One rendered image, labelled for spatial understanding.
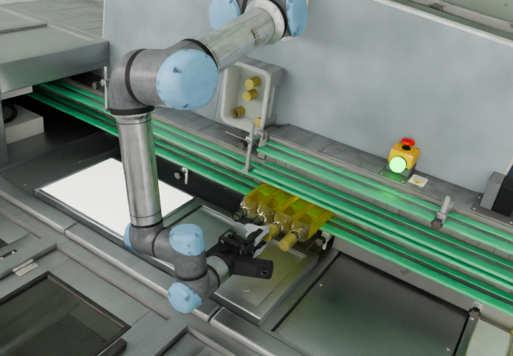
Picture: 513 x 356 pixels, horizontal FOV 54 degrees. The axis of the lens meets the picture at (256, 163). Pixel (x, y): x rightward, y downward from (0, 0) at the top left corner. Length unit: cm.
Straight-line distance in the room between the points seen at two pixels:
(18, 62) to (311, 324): 131
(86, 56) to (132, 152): 105
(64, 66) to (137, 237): 102
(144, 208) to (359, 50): 79
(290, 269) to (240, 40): 70
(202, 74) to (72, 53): 114
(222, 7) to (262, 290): 77
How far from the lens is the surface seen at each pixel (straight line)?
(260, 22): 122
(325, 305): 149
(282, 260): 154
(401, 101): 155
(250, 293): 142
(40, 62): 201
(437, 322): 157
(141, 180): 116
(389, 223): 147
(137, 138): 113
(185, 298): 117
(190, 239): 112
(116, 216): 167
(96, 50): 216
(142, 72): 102
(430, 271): 151
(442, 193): 151
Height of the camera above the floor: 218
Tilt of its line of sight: 50 degrees down
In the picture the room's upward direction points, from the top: 122 degrees counter-clockwise
